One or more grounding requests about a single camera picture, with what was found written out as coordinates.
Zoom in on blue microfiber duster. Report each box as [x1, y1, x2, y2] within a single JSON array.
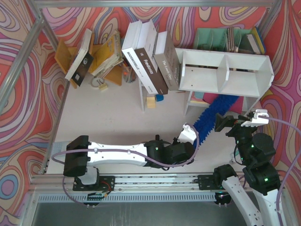
[[193, 95, 240, 144]]

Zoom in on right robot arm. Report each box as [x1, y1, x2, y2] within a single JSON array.
[[213, 109, 293, 226]]

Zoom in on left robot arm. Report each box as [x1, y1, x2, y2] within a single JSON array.
[[63, 135, 196, 186]]

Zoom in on white bookshelf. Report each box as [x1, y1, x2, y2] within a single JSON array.
[[138, 48, 275, 116]]

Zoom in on pink folder stack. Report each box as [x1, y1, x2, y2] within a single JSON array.
[[190, 92, 244, 113]]

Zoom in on wooden block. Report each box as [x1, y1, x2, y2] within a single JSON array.
[[146, 97, 156, 109]]

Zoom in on blue cube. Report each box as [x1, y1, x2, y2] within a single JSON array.
[[155, 94, 164, 102]]

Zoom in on green file organizer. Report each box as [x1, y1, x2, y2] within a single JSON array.
[[193, 28, 255, 54]]

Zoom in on taupe Lonely Ones book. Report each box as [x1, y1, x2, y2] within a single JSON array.
[[154, 31, 181, 91]]

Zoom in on clear pencil cup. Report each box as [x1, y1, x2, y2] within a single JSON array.
[[122, 63, 136, 83]]

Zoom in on blue yellow book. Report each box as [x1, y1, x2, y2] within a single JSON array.
[[246, 27, 266, 55]]

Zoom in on brown Fredonia book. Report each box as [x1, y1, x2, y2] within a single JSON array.
[[135, 20, 168, 95]]

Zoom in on stack of worn books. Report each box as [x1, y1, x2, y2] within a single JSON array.
[[89, 29, 123, 78]]

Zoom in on white Mademoiselle book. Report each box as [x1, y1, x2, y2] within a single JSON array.
[[120, 21, 157, 95]]

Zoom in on white black leaning book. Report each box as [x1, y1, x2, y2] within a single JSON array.
[[65, 29, 94, 87]]

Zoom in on yellow wooden zigzag shelf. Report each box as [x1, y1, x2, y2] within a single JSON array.
[[55, 33, 123, 88]]

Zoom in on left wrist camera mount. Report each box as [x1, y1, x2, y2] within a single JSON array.
[[177, 123, 198, 145]]

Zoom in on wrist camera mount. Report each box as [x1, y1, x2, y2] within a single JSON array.
[[241, 109, 269, 127], [177, 123, 198, 145]]

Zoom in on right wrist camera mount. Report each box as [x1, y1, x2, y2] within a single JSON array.
[[241, 109, 269, 127]]

